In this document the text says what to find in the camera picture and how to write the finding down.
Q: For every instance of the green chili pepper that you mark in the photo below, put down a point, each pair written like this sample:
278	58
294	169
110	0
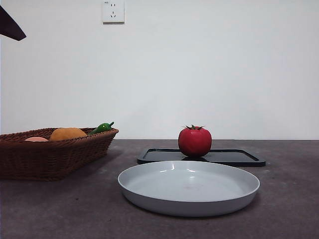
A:
101	128

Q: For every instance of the red tomato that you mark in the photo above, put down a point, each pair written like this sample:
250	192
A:
194	143

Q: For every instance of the white wall socket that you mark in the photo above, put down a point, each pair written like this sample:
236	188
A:
113	12

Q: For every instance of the brown wicker basket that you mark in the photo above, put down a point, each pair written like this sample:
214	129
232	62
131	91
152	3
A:
54	156

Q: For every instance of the pale pink egg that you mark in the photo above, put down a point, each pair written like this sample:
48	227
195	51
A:
37	139

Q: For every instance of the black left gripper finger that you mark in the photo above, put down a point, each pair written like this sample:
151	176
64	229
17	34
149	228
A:
10	27

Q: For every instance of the grey round plate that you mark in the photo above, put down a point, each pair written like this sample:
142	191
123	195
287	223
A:
189	191

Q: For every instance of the black rectangular tray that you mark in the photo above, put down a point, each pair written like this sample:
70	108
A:
236	157

